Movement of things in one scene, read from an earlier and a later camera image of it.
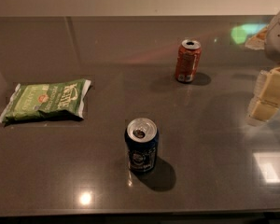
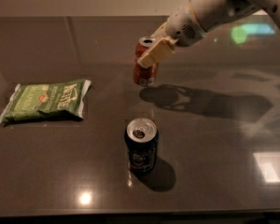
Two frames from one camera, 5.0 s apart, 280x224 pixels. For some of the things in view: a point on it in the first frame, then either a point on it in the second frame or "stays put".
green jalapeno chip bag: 56,100 stays put
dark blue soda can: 141,139 stays put
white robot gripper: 279,37 → 184,26
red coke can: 189,55 → 142,75
